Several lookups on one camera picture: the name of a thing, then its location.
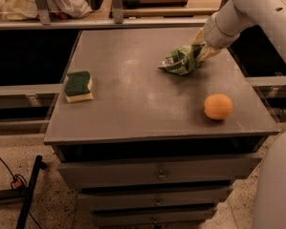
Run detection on orange fruit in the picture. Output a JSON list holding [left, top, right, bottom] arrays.
[[204, 94, 233, 120]]

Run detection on black metal stand leg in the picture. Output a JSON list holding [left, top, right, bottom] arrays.
[[16, 156, 47, 229]]

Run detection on green jalapeno chip bag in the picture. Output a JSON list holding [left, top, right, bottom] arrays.
[[158, 45, 202, 75]]

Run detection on green and yellow sponge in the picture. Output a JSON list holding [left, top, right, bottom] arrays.
[[64, 71, 92, 103]]

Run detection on grey metal shelf rail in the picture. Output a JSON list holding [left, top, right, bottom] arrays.
[[0, 0, 233, 31]]

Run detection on grey drawer cabinet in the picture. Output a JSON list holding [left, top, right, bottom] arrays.
[[44, 28, 278, 227]]

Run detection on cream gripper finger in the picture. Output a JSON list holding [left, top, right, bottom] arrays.
[[198, 45, 221, 62], [192, 28, 205, 45]]

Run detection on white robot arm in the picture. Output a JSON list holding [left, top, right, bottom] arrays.
[[194, 0, 286, 229]]

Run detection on black floor cable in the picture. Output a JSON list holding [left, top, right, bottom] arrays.
[[0, 146, 44, 229]]

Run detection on white crumpled cloth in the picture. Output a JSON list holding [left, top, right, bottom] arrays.
[[0, 0, 92, 21]]

